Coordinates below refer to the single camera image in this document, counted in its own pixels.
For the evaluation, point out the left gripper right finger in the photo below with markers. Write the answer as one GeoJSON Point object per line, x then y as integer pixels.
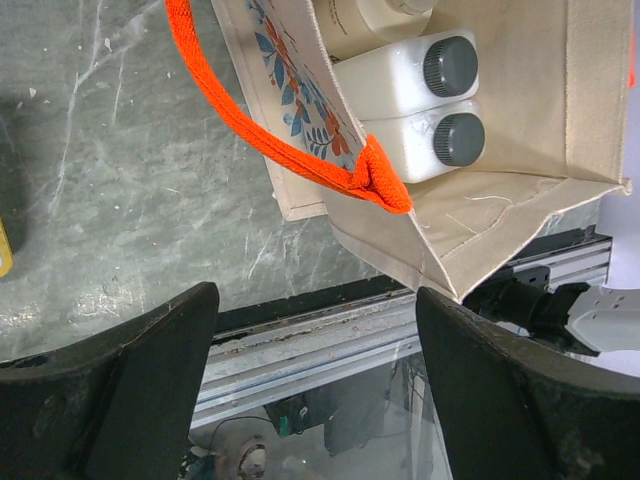
{"type": "Point", "coordinates": [511, 408]}

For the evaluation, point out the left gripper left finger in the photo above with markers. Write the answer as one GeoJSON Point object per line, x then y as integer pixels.
{"type": "Point", "coordinates": [116, 405]}

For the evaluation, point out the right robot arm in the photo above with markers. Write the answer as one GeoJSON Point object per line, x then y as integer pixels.
{"type": "Point", "coordinates": [585, 319]}

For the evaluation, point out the white bottle grey cap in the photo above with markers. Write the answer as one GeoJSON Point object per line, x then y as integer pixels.
{"type": "Point", "coordinates": [433, 142]}
{"type": "Point", "coordinates": [410, 76]}

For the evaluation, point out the aluminium mounting rail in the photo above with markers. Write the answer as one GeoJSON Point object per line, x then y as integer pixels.
{"type": "Point", "coordinates": [309, 351]}

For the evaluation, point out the small whiteboard yellow frame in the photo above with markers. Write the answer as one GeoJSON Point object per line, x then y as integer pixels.
{"type": "Point", "coordinates": [6, 262]}

